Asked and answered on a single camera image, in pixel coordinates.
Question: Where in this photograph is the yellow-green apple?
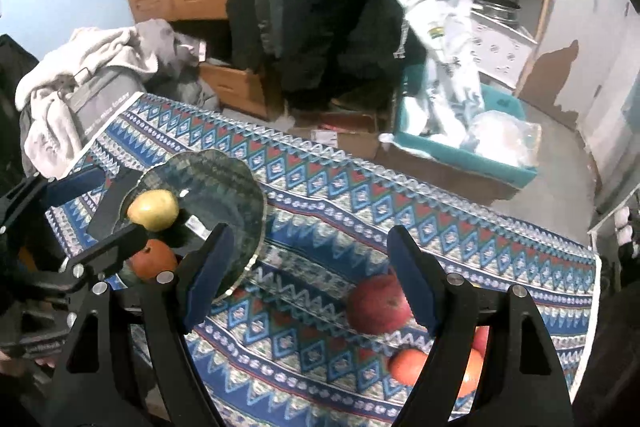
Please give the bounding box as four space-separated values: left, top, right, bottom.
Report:
126 189 180 232

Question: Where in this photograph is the orange persimmon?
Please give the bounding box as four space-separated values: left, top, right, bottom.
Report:
461 349 486 399
388 348 429 387
131 239 178 281

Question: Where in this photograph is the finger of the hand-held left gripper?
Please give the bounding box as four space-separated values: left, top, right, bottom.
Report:
62 168 151 288
0 167 107 233

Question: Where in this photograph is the white shoe rack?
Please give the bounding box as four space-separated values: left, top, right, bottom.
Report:
587 184 640 270

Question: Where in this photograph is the large brown cardboard box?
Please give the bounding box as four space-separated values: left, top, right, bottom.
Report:
375 142 521 204

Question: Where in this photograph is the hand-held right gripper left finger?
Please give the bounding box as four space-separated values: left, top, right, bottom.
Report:
47 223 236 427

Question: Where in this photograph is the teal box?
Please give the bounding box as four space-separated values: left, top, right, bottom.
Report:
392 67 539 188

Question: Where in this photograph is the white drawer unit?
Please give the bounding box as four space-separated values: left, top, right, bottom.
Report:
470 9 538 92

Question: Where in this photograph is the person's left hand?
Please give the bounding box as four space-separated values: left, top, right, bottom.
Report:
0 348 58 373

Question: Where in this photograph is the black hanging coat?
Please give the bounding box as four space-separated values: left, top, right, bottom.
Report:
277 0 451 108

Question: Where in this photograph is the group of shoes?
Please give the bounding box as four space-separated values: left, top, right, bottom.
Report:
612 207 640 254

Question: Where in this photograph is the flat cardboard box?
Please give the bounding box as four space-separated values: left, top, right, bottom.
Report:
290 107 396 158

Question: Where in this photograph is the blue patterned tablecloth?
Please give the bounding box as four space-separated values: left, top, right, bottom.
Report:
44 93 603 427

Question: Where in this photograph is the clear plastic bag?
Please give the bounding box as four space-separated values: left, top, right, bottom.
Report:
467 109 543 168

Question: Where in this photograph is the red apple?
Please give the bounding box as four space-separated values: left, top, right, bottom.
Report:
346 274 416 335
471 326 491 360

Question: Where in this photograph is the metal pot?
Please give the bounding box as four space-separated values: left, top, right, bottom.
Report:
472 0 522 26

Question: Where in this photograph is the dark glass plate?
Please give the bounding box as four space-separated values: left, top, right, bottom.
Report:
116 150 267 300

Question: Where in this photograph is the white printed bag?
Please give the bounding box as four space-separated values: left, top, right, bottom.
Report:
390 0 486 140

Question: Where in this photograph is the white towel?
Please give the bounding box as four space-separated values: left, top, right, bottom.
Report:
15 27 173 162

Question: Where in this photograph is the tan cardboard box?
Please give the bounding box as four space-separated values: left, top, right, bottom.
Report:
199 62 273 118

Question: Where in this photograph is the grey crumpled clothing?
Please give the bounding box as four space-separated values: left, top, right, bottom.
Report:
135 19 221 112

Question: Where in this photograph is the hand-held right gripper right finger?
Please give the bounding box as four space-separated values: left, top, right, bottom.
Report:
387 224 576 427

